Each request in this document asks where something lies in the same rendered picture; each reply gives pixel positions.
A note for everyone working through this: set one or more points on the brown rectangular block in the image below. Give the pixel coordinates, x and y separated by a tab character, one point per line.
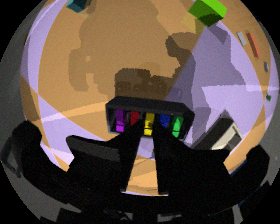
253	44

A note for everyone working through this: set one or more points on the teal rectangular block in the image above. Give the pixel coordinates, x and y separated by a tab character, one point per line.
76	5

